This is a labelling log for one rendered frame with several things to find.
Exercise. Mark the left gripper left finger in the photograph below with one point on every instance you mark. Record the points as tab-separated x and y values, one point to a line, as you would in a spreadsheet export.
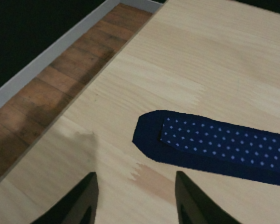
80	202

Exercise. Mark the dark blue necktie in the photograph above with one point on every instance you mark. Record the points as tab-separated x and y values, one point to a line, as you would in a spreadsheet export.
200	143

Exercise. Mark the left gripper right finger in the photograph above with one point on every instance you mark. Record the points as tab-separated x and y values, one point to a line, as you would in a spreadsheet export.
195	206

